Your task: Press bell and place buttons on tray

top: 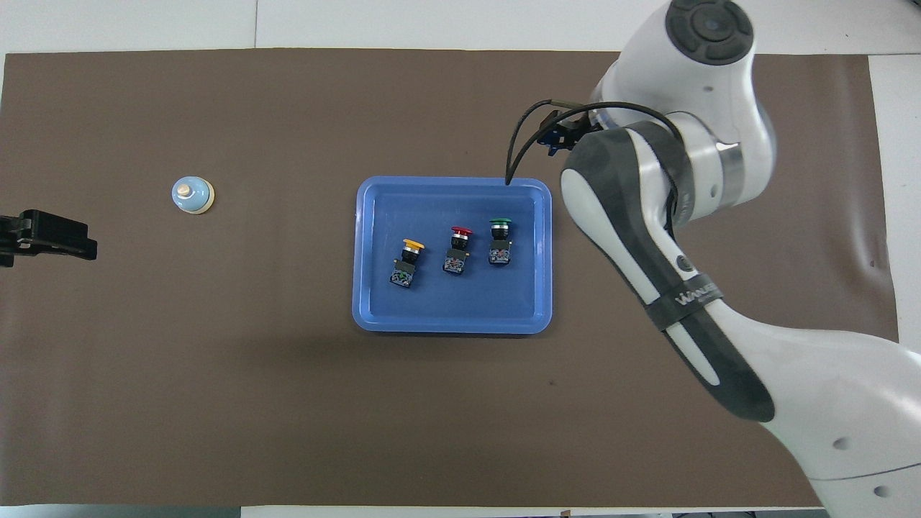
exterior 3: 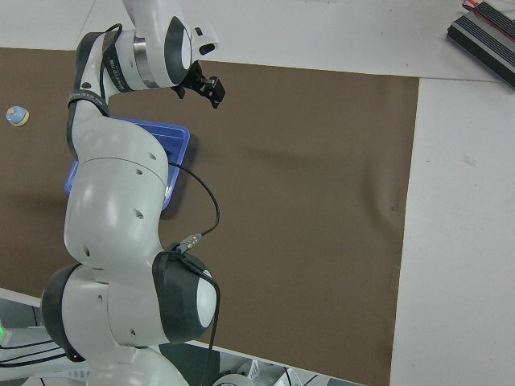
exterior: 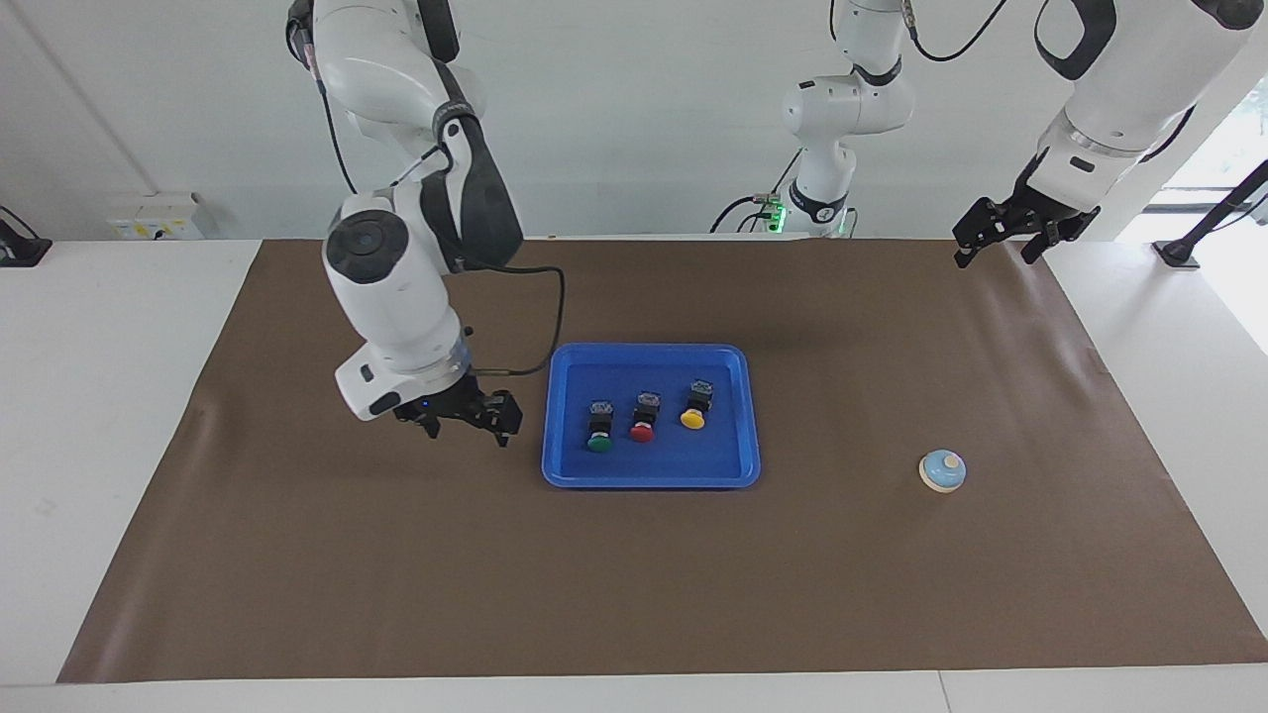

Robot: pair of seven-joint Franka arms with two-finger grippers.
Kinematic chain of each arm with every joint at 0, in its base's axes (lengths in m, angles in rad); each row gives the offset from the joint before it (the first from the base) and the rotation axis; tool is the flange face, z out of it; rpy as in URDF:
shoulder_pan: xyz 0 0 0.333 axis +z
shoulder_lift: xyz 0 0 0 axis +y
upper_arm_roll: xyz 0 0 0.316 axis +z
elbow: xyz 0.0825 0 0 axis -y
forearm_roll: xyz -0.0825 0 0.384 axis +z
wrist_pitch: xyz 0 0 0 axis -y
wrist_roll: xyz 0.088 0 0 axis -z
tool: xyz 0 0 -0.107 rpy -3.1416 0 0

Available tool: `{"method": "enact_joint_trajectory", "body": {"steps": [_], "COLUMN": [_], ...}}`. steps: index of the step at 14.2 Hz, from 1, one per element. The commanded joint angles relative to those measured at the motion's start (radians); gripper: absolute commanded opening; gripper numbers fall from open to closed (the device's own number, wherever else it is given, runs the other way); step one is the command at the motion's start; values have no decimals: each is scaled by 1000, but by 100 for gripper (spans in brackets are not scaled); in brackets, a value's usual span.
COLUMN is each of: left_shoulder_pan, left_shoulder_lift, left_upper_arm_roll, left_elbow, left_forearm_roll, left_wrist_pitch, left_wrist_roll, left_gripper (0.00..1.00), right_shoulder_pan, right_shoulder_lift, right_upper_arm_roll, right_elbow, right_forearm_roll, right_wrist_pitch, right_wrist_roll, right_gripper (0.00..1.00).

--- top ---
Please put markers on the light blue call bell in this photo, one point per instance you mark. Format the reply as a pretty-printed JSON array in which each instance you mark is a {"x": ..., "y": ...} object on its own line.
[{"x": 193, "y": 196}]

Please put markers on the yellow mushroom push button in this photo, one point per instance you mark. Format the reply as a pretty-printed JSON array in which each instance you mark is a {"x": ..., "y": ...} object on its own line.
[{"x": 404, "y": 272}]

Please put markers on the green mushroom push button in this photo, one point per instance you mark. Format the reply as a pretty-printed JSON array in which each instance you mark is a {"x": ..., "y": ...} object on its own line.
[{"x": 499, "y": 248}]

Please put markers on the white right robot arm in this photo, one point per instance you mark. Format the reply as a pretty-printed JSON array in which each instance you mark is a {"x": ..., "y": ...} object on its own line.
[{"x": 719, "y": 237}]

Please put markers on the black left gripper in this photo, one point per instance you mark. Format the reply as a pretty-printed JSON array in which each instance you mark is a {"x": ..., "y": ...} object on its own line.
[{"x": 11, "y": 234}]

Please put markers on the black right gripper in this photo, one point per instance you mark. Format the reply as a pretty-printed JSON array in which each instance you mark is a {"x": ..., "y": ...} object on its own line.
[{"x": 579, "y": 131}]

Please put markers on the brown table mat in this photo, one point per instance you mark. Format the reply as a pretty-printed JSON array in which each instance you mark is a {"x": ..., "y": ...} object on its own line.
[{"x": 216, "y": 403}]

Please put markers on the red mushroom push button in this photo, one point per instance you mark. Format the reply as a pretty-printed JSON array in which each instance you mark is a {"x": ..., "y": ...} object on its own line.
[{"x": 455, "y": 259}]

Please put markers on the blue plastic tray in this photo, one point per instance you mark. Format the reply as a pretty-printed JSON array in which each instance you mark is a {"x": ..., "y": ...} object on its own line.
[{"x": 453, "y": 309}]

